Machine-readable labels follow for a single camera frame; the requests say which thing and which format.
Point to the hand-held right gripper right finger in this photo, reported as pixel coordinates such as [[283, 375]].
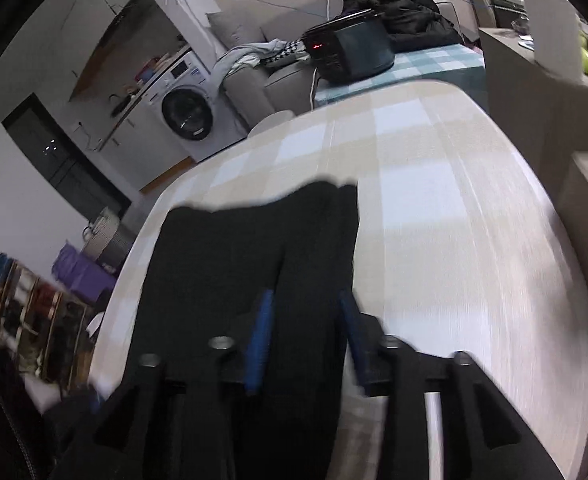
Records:
[[351, 340]]

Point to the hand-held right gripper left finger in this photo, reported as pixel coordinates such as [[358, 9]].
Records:
[[259, 340]]

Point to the black knit sweater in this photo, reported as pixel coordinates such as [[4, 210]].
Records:
[[214, 260]]

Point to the woven laundry basket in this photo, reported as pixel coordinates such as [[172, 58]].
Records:
[[109, 240]]

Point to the purple bag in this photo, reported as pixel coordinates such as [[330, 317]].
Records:
[[81, 272]]

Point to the shoe rack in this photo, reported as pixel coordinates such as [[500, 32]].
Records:
[[34, 315]]

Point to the white washing machine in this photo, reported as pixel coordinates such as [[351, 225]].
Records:
[[194, 115]]

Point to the grey sofa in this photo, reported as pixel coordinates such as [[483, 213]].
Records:
[[284, 85]]

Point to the dark glass door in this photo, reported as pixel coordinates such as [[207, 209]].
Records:
[[59, 155]]

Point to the light grey garment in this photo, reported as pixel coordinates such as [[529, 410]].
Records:
[[244, 57]]

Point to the houndstooth pillow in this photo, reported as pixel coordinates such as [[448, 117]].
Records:
[[286, 54]]

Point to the black electric pressure cooker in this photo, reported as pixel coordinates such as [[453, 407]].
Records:
[[358, 52]]

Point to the teal checked tablecloth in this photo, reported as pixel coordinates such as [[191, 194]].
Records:
[[433, 62]]

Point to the red plastic basin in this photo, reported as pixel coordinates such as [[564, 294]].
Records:
[[149, 70]]

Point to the beige side cabinet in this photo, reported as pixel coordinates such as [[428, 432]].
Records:
[[533, 110]]

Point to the grey sofa cushion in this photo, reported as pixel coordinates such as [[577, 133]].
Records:
[[234, 30]]

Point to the black jacket pile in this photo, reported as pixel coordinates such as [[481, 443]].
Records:
[[403, 10]]

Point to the range hood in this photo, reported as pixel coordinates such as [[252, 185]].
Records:
[[134, 15]]

